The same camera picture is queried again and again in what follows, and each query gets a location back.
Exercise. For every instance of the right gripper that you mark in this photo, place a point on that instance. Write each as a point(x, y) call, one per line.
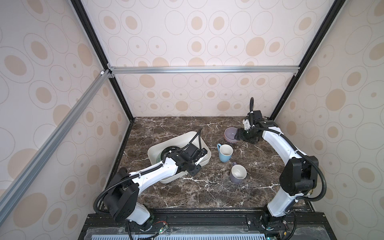
point(240, 133)

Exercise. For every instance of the diagonal aluminium bar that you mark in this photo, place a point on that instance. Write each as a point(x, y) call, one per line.
point(21, 184)

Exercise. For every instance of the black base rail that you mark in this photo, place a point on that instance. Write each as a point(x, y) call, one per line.
point(211, 224)

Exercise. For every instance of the purple grey mug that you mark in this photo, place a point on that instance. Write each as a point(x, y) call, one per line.
point(238, 173)

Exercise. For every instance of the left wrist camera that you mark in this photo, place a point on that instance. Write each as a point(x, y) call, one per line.
point(191, 152)

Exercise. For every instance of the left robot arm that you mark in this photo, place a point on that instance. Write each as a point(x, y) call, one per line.
point(120, 198)

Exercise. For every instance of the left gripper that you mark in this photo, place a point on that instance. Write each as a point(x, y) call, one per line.
point(197, 168)

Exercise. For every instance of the horizontal aluminium bar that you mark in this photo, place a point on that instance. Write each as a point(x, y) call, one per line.
point(203, 70)

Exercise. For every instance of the lavender bowl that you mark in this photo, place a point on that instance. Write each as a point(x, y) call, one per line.
point(230, 134)

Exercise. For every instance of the light blue mug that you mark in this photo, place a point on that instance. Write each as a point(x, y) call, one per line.
point(225, 152)

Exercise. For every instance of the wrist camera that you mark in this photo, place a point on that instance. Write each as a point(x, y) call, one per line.
point(191, 152)
point(252, 119)

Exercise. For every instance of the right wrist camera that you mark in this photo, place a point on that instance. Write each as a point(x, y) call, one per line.
point(252, 119)

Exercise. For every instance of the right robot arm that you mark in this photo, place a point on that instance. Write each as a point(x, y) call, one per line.
point(301, 178)

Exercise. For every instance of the black plate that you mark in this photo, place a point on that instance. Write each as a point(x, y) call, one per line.
point(168, 150)

